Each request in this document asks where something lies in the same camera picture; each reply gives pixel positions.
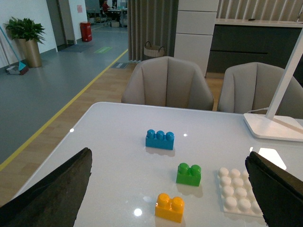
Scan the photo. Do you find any potted plant gold pot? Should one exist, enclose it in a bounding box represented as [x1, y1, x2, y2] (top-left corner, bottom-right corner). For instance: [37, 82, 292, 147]
[4, 17, 45, 68]

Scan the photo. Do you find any beige chair right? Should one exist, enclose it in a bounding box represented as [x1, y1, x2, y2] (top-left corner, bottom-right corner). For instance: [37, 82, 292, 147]
[217, 62, 303, 119]

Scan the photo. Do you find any yellow toy brick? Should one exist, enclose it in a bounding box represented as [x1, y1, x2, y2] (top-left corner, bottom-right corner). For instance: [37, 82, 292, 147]
[155, 193, 185, 223]

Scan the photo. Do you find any blue toy brick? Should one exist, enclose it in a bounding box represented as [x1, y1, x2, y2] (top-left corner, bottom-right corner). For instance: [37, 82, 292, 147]
[145, 129, 175, 150]

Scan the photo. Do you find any beige chair left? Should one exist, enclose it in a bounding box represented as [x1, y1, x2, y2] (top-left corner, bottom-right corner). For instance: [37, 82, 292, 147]
[121, 56, 214, 111]

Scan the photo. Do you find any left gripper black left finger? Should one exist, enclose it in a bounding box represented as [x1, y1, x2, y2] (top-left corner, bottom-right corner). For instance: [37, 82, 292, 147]
[0, 148, 92, 227]

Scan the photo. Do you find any beige chair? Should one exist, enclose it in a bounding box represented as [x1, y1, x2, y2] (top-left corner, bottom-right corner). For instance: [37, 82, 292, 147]
[217, 62, 303, 119]
[121, 56, 214, 111]

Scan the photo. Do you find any broom and dustpan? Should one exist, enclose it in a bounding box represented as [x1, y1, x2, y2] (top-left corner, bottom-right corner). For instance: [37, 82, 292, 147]
[0, 27, 29, 75]

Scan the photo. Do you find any green toy brick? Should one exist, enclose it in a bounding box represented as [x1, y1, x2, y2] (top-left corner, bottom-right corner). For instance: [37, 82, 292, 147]
[176, 163, 202, 187]

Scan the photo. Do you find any white drawer column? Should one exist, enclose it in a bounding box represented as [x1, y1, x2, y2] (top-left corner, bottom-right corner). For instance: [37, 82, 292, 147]
[174, 0, 219, 75]

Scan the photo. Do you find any white desk lamp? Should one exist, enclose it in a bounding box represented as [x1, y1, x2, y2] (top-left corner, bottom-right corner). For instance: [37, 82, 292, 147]
[244, 32, 303, 142]

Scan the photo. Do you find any red bin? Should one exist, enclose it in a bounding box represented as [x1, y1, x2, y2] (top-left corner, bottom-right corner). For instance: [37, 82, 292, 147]
[80, 22, 92, 42]

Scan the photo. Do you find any white lamp cable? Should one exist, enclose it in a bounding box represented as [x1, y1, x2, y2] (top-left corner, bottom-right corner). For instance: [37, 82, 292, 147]
[247, 107, 270, 114]

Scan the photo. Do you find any woven basket with handles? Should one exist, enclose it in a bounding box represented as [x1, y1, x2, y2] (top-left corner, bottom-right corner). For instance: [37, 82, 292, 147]
[143, 41, 165, 58]

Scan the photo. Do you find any white studded base plate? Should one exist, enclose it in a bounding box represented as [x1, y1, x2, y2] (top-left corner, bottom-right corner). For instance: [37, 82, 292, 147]
[217, 167, 263, 218]

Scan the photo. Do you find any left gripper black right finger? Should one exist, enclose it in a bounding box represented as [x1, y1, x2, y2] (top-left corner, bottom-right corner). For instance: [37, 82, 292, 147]
[245, 151, 303, 227]

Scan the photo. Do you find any dark kitchen counter cabinet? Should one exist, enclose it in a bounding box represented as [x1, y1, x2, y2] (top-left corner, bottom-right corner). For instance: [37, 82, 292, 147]
[207, 21, 303, 73]

